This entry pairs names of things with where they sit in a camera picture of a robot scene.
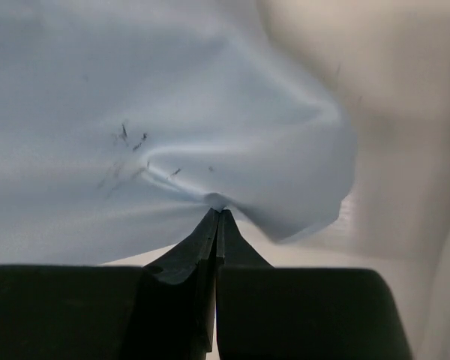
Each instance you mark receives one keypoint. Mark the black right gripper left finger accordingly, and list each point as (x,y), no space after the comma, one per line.
(159,311)

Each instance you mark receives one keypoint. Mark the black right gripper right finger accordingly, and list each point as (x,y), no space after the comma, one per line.
(267,312)

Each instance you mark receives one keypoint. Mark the light blue pillowcase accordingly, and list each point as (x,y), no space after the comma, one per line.
(123,122)

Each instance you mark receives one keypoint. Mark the white pillow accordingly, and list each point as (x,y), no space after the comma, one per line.
(389,63)

